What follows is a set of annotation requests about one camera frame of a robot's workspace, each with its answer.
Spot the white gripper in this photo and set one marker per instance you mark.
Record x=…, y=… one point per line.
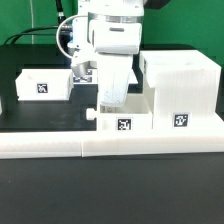
x=113, y=78

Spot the white front drawer tray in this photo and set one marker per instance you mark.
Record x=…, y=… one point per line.
x=134, y=115

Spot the white drawer tray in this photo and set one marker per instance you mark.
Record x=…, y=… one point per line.
x=134, y=115
x=44, y=84

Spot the white drawer cabinet box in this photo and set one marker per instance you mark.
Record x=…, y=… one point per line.
x=183, y=87

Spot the white rear drawer tray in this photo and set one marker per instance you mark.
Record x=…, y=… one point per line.
x=44, y=84

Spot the white L-shaped border fence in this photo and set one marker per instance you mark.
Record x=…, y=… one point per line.
x=207, y=137

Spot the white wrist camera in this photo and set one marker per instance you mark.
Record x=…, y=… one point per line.
x=81, y=60

